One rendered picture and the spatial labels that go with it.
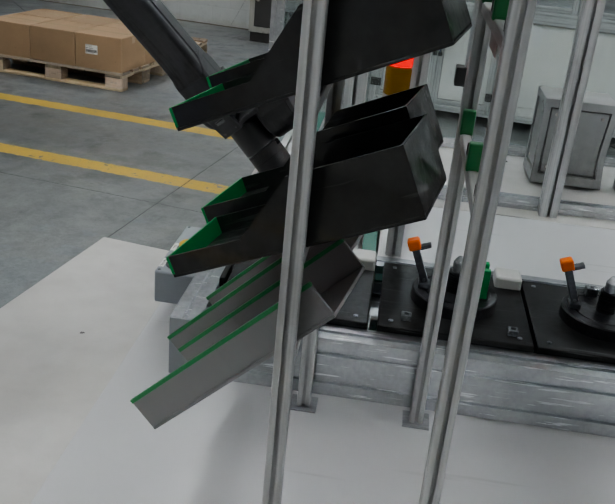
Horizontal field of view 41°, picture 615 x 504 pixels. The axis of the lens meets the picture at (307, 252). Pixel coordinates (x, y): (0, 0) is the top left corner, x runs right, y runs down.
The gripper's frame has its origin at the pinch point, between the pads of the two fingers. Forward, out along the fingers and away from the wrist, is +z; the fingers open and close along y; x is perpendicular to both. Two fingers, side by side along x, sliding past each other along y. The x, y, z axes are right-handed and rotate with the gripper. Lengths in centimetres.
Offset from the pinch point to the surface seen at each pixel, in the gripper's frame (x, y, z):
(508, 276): -18.2, 9.5, 29.3
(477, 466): -7.0, -27.9, 35.8
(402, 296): -3.9, -0.5, 18.9
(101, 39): 228, 476, -98
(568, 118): -38, 81, 32
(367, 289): 0.5, 0.1, 14.9
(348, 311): 2.0, -8.7, 13.3
